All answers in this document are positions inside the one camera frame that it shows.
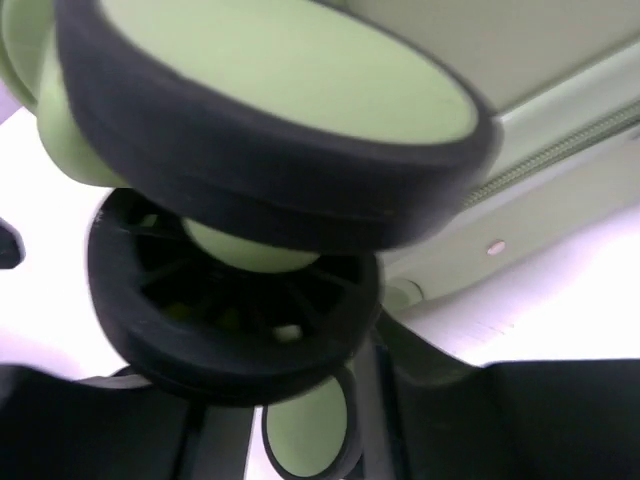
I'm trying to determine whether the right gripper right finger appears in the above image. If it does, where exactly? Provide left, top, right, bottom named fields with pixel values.
left=355, top=315, right=639, bottom=479

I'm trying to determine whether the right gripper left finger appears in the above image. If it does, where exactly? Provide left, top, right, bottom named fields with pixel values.
left=1, top=365, right=254, bottom=479

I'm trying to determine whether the light green suitcase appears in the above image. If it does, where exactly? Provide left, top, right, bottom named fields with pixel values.
left=1, top=1, right=639, bottom=479

